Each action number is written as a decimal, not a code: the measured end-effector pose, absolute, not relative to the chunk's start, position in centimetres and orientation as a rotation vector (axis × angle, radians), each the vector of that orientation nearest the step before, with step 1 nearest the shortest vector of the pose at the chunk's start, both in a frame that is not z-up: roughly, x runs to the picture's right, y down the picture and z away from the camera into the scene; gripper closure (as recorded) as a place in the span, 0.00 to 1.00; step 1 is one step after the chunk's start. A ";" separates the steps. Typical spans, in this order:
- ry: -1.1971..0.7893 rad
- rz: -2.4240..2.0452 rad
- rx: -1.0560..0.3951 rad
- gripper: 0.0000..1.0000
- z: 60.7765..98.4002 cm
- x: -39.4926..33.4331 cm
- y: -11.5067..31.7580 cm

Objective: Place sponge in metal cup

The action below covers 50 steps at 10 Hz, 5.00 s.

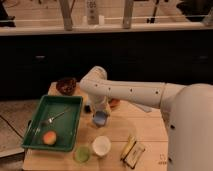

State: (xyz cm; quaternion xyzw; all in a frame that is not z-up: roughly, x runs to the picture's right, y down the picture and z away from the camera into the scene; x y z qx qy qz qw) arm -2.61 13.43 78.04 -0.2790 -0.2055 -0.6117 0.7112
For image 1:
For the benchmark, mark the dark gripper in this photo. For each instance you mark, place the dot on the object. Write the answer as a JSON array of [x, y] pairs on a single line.
[[87, 108]]

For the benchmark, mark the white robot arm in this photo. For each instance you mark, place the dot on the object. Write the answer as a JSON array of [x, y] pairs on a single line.
[[190, 110]]

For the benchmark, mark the blue cup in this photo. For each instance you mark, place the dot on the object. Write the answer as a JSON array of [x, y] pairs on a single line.
[[100, 118]]

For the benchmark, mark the white metal cup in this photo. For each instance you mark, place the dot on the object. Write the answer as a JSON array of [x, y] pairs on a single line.
[[101, 146]]

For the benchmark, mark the green round sponge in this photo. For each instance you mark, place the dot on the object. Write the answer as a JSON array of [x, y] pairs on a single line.
[[82, 154]]

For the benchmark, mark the metal fork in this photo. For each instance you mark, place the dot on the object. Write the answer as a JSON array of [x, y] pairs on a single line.
[[51, 119]]

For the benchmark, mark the green plastic tray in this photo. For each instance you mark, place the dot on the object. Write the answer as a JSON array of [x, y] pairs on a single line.
[[65, 126]]

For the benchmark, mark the dark brown bowl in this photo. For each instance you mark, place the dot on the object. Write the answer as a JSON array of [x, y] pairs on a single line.
[[66, 86]]

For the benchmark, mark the orange peach fruit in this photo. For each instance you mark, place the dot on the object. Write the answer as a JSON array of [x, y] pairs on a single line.
[[49, 138]]

